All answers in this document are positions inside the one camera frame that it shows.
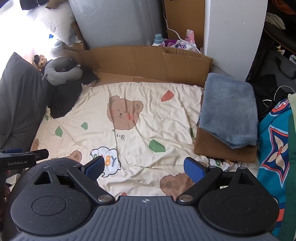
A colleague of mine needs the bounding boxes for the white power cable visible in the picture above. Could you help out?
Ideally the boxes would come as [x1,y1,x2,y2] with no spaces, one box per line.
[163,8,204,54]

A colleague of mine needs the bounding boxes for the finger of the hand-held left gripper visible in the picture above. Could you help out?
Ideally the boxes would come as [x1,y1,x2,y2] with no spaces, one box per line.
[23,149,49,163]

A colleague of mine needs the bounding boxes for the small teddy bear plush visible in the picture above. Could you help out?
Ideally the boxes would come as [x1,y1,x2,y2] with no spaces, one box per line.
[33,54,48,70]

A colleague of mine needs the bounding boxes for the green cloth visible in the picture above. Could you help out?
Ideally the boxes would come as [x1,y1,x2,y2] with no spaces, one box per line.
[276,93,296,241]

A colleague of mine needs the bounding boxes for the black bag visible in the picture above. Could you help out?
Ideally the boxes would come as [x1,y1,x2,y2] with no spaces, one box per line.
[246,74,290,122]

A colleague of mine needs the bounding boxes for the purple and white refill pouch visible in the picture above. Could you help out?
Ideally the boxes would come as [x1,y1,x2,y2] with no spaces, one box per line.
[163,39,200,53]

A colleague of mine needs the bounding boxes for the cream bear print blanket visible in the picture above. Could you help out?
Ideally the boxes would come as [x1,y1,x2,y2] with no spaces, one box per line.
[30,82,260,200]

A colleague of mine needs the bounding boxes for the orange cloth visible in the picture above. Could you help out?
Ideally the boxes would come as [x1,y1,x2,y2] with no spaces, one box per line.
[271,0,296,15]

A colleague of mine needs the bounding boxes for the detergent bottle with teal cap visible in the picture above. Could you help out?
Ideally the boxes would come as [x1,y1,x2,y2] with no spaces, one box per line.
[152,34,165,46]

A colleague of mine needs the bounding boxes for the clear plastic bag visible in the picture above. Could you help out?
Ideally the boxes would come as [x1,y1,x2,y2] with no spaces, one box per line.
[44,2,85,48]

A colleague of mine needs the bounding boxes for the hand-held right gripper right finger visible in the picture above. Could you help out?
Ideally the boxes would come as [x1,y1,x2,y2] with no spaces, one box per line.
[177,157,257,205]

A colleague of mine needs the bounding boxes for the grey plastic-wrapped panel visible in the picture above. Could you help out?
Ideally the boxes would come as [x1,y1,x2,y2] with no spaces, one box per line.
[68,0,168,49]

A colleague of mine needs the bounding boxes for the dark grey duvet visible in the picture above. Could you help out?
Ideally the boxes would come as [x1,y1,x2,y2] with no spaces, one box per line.
[0,52,51,151]

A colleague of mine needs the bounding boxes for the low brown cardboard sheet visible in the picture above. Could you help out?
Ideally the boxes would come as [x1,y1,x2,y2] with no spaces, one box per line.
[61,45,213,88]

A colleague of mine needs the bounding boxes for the dark cloth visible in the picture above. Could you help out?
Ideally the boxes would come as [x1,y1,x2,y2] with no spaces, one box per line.
[20,0,51,11]

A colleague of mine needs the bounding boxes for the tall brown cardboard sheet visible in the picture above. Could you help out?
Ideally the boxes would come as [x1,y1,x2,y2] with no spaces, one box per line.
[163,0,206,48]

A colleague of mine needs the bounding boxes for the teal printed blanket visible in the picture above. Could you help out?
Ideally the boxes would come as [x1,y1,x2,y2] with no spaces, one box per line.
[256,98,293,232]

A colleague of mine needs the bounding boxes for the brown folded garment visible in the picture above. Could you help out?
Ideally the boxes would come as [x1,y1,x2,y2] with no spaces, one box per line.
[194,93,258,164]

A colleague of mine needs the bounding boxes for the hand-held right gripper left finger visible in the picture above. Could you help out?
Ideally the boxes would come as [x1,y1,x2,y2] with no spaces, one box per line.
[34,156,115,205]

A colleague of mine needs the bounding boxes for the pink bottle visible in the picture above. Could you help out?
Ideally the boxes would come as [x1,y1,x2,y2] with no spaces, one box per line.
[185,29,196,44]

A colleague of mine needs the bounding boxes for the dark furniture edge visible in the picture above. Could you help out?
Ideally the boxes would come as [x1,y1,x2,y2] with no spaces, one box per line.
[264,21,296,79]

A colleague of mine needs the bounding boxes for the beige crumpled cloth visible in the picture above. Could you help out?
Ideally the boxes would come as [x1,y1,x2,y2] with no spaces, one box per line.
[265,11,286,30]

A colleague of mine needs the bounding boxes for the thin white cables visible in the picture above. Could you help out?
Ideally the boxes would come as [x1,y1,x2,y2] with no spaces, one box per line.
[262,86,296,108]

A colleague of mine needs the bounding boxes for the grey neck pillow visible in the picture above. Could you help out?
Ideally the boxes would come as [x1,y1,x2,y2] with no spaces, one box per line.
[42,57,84,87]

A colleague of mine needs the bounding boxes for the person's left hand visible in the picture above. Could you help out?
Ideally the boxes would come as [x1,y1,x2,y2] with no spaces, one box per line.
[2,169,11,205]

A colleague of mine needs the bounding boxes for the blue denim pants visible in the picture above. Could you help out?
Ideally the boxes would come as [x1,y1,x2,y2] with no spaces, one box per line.
[198,72,259,149]

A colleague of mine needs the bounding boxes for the black clothes pile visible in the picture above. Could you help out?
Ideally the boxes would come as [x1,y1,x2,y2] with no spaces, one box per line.
[47,67,100,119]

